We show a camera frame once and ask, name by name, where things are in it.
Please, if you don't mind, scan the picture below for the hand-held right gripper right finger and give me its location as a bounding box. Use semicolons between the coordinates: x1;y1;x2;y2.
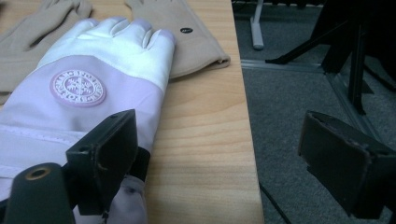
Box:
297;110;396;220

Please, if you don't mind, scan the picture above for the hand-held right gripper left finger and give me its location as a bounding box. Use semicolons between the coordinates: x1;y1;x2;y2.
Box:
64;108;140;217

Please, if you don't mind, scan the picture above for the white and lilac ski glove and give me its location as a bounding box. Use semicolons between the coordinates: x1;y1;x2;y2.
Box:
0;17;177;224

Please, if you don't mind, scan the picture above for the plain beige knit glove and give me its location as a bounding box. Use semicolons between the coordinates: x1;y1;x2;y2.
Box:
0;0;94;105

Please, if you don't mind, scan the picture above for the black tripod stand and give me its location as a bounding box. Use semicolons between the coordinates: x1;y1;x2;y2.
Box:
264;0;396;116

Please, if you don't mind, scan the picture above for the beige glove with black dot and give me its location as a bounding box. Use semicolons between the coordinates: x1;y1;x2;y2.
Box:
124;0;232;79

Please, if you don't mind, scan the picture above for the black floor cable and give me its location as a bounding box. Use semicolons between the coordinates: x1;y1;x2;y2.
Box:
259;182;293;224

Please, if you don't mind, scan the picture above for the white metal stand frame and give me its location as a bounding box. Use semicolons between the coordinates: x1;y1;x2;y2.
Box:
248;0;266;51

